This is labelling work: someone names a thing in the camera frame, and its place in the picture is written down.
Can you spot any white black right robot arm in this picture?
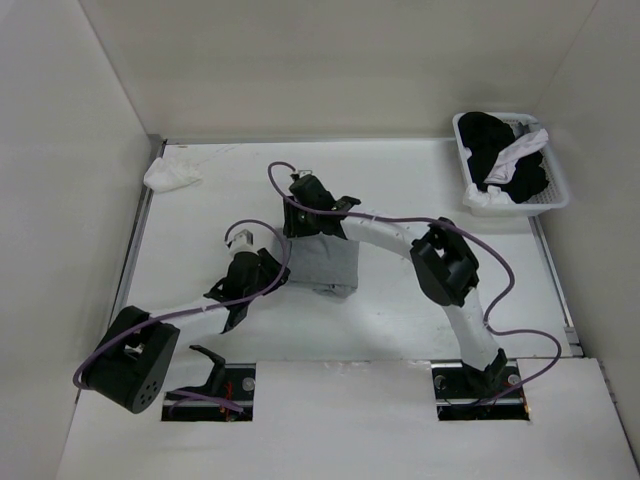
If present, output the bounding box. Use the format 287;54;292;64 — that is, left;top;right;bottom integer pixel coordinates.
284;173;507;397

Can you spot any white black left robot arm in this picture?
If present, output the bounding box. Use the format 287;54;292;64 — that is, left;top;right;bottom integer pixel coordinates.
73;248;290;414

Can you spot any black tank top in basket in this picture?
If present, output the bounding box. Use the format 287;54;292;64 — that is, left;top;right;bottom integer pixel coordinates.
457;112;549;205

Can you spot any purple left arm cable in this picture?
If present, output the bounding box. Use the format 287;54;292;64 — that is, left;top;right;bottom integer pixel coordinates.
72;218;292;416

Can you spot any white tank top in basket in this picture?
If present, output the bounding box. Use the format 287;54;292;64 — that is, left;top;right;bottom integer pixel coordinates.
464;127;550;209

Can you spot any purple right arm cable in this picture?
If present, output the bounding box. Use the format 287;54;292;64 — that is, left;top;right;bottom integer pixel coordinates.
267;160;564;406

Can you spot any white folded tank top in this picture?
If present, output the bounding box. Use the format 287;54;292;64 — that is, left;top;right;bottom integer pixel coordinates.
143;157;203;193

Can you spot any white front cover board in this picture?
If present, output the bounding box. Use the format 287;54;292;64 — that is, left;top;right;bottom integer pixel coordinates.
58;359;639;479

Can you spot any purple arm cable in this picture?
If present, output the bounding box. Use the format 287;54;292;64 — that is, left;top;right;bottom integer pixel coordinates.
72;218;292;416
267;160;564;406

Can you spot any grey tank top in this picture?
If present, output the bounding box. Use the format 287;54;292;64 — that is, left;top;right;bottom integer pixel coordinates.
286;234;360;299

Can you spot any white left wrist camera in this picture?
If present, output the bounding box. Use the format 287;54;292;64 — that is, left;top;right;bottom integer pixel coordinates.
225;229;256;257

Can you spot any aluminium table edge rail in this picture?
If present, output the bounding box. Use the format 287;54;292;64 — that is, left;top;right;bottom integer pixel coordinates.
97;133;166;361

